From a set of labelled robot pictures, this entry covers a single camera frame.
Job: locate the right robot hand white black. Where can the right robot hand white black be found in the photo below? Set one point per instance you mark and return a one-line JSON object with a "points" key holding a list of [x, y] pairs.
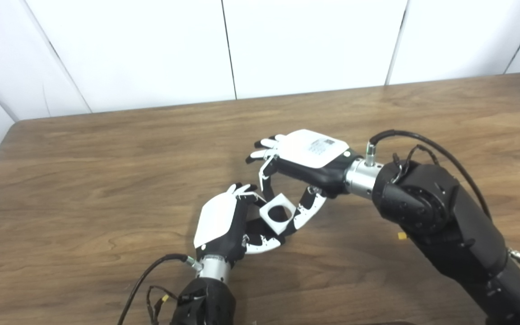
{"points": [[314, 151]]}

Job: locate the black peg with base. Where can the black peg with base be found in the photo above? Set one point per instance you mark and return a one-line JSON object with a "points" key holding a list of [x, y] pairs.
{"points": [[260, 230]]}

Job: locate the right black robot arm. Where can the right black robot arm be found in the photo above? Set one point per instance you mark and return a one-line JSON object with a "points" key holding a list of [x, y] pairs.
{"points": [[445, 216]]}

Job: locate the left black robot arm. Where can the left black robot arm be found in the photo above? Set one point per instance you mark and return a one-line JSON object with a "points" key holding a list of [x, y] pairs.
{"points": [[206, 302]]}

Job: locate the white square piece with hole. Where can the white square piece with hole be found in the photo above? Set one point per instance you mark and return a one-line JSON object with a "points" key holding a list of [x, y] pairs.
{"points": [[281, 229]]}

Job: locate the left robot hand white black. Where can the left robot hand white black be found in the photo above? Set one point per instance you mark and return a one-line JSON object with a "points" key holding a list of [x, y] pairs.
{"points": [[217, 221]]}

